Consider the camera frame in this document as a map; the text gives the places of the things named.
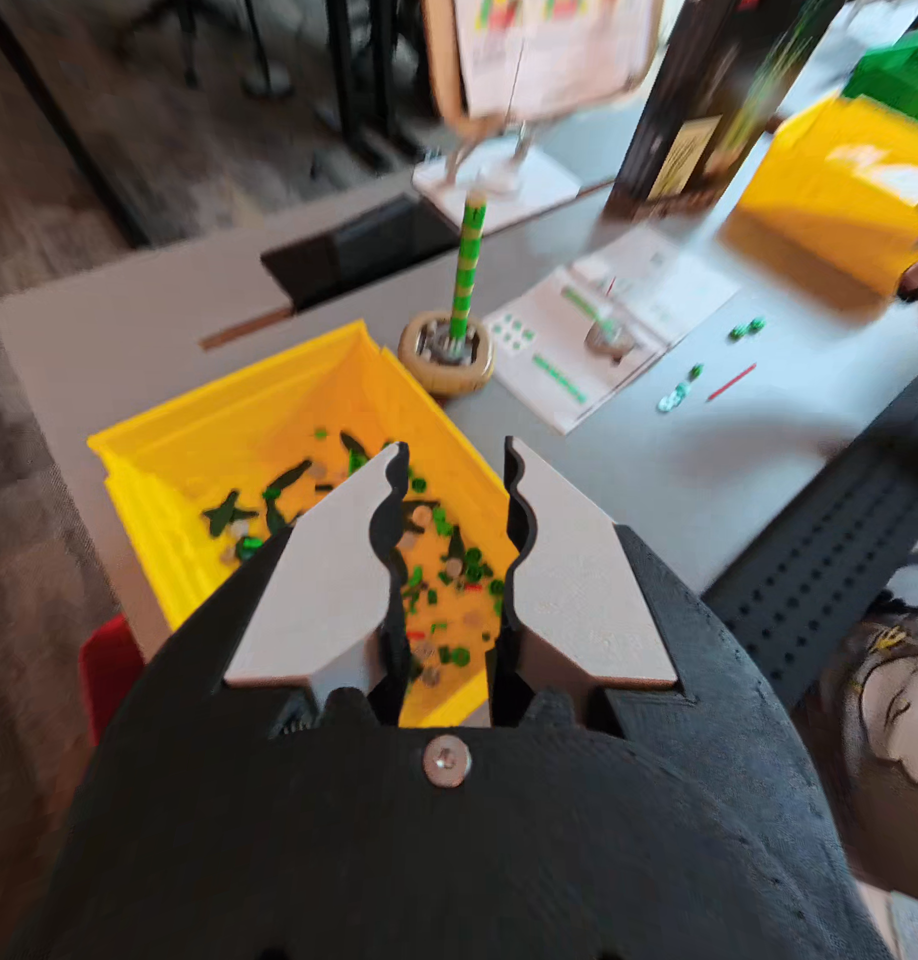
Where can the black power box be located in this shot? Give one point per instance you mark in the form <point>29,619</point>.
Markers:
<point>369,247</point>

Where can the yellow plastic parts bin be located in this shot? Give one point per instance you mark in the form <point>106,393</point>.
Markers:
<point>241,420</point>
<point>834,195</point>

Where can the green plastic bin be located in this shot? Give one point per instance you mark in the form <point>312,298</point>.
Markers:
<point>901,75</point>

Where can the grey desk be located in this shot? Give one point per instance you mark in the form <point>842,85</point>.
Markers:
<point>654,487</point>

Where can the red storage bin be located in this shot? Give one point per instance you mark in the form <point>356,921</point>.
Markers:
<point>110,675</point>

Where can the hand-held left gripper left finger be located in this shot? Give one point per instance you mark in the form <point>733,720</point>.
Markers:
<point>316,600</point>

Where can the pile of toy brick pieces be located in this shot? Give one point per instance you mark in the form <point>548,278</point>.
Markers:
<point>444,570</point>

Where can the toy bamboo stalk in tan pot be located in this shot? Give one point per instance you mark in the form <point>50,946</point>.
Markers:
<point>466,262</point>

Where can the building instruction booklet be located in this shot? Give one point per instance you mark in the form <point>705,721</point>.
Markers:
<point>639,300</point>

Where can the person's printed shirt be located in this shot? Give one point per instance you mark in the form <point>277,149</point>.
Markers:
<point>901,690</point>

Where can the black toy set box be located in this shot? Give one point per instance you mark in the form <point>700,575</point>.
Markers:
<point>691,112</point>

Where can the thin red toy rod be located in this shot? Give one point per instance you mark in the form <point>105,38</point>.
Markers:
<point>731,382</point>

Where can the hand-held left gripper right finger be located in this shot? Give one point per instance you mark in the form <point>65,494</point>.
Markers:
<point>594,600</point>

